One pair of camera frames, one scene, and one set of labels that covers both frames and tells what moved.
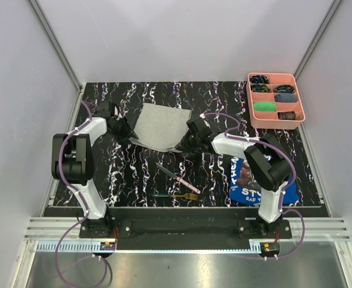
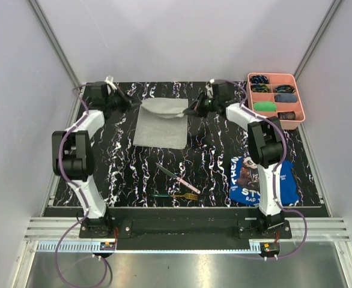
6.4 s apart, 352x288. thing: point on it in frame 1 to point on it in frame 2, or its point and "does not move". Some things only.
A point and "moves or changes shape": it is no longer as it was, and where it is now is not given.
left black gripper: [127, 132] to [127, 102]
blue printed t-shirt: [245, 189] does not move
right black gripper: [184, 146] to [196, 109]
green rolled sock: [265, 106] does not move
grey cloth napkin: [161, 128] moves or changes shape
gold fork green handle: [192, 197] does not move
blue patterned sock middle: [259, 88] does not move
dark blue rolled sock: [286, 97] does not move
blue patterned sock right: [285, 89] does not move
